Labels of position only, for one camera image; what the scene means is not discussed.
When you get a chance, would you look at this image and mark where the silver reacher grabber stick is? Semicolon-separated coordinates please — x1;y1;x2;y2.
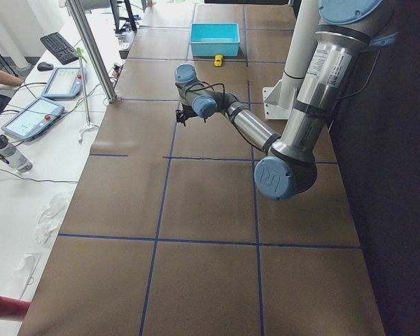
76;48;99;144

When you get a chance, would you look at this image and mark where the turquoise plastic bin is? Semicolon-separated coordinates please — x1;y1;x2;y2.
190;23;241;57

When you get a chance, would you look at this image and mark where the aluminium frame post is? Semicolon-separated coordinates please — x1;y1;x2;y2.
66;0;117;104

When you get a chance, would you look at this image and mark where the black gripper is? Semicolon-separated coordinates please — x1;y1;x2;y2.
175;104;207;127

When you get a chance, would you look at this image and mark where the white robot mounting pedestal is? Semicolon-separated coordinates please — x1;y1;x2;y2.
262;0;320;120

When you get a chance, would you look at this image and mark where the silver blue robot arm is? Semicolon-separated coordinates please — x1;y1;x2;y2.
174;1;397;200

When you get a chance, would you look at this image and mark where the near teach pendant tablet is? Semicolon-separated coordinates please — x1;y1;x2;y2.
1;97;64;141

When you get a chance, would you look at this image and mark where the black keyboard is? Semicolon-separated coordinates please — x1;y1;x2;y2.
40;32;78;65

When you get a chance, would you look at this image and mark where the white paper packet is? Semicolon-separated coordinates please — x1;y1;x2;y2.
11;253;41;299

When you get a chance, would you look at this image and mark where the red cylinder tube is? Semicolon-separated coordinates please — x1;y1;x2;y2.
0;296;31;322

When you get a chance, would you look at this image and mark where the person forearm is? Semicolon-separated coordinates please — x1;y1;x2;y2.
0;70;23;87

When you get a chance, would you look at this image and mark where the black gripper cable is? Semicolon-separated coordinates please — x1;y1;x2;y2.
185;81;263;151

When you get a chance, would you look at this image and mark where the clear water bottle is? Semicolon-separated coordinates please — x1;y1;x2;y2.
0;134;33;172

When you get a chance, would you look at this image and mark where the teach pendant tablet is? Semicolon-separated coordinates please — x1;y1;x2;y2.
1;97;64;141
41;67;83;100

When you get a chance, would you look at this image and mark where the yellow beetle toy car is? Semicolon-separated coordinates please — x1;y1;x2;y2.
213;55;223;67

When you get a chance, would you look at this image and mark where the far teach pendant tablet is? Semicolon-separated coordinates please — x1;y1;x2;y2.
41;67;83;100

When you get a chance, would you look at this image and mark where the black computer mouse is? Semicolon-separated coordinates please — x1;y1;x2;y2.
36;62;54;72

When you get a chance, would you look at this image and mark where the crumpled white plastic bag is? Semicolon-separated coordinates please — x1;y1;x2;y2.
34;192;73;245

